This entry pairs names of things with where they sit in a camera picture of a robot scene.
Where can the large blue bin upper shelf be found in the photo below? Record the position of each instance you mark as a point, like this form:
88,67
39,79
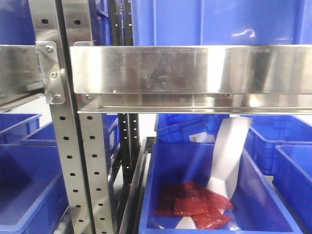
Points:
221,22

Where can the right stainless steel shelf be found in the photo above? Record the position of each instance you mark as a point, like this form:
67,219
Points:
246,79

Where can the stainless steel shelf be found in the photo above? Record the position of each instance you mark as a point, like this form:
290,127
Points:
246,79
19,77

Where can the left stainless steel shelf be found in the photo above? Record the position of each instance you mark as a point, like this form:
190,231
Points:
19,77

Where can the tilted blue bin behind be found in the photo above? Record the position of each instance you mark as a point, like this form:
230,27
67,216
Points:
186,128

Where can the white paper sheet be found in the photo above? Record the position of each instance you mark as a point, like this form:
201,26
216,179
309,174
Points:
226,156

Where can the red bubble wrap bag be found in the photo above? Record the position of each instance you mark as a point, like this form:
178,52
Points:
192,200

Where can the blue bin with red bags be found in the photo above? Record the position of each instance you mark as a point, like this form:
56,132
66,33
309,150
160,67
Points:
257,208

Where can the blue bin lower right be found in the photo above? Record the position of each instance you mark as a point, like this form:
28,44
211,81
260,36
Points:
293,180

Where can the blue bin lower left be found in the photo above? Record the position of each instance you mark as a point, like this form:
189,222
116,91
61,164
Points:
32,192

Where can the black perforated upright post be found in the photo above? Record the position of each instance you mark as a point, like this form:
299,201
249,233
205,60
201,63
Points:
122,34

